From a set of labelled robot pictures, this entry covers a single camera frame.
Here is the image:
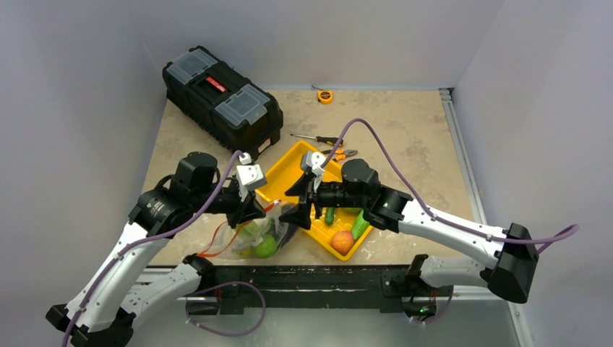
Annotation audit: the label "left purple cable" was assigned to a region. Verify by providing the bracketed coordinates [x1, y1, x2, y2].
[59, 150, 266, 347]

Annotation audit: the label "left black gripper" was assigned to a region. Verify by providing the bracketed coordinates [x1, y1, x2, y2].
[192, 179, 266, 228]

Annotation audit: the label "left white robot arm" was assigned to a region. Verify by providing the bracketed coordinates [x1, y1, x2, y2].
[46, 151, 266, 346]

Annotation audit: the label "green cabbage toy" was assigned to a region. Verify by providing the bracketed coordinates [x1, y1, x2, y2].
[343, 207, 362, 214]

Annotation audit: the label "yellow-handled screwdriver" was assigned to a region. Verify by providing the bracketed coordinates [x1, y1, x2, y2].
[291, 133, 344, 147]

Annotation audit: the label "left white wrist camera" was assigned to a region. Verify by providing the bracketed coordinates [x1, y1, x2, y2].
[236, 153, 267, 202]

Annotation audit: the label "orange peach toy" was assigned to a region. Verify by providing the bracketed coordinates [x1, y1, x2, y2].
[330, 230, 354, 255]

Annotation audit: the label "yellow plastic tray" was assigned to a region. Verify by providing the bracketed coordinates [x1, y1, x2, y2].
[256, 140, 373, 262]

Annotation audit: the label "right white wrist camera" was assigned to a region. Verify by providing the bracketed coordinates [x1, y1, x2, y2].
[300, 150, 327, 189]

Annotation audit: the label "green cucumber toy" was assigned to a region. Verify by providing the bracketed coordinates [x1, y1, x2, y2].
[351, 210, 370, 241]

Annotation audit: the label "purple eggplant toy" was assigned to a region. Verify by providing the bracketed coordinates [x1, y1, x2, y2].
[276, 221, 298, 250]

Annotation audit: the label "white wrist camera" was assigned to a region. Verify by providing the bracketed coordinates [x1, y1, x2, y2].
[236, 153, 267, 202]
[300, 150, 327, 189]

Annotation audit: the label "orange-handled pliers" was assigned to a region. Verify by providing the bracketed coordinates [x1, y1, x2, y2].
[322, 149, 358, 162]

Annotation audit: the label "dark green chili pepper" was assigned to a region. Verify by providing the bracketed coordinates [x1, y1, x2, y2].
[324, 207, 335, 226]

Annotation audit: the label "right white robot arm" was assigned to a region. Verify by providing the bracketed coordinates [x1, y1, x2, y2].
[280, 159, 539, 304]

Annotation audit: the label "green wrinkled guava toy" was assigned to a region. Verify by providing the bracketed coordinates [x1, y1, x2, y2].
[252, 234, 278, 259]

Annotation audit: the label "orange tape measure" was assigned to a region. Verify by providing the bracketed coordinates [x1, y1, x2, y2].
[311, 85, 333, 105]

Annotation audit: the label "white cauliflower toy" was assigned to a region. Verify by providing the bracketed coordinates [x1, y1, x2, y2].
[232, 221, 276, 258]

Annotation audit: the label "clear zip top bag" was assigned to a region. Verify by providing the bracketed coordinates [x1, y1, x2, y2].
[197, 200, 298, 260]

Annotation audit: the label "aluminium frame rail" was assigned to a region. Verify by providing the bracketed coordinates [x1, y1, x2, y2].
[439, 88, 535, 346]

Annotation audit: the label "black plastic toolbox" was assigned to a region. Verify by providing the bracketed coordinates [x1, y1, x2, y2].
[162, 46, 283, 160]

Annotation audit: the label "purple cable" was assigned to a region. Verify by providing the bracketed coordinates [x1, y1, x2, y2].
[59, 150, 266, 347]
[320, 118, 580, 327]

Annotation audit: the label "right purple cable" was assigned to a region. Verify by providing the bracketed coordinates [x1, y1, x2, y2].
[320, 118, 580, 327]

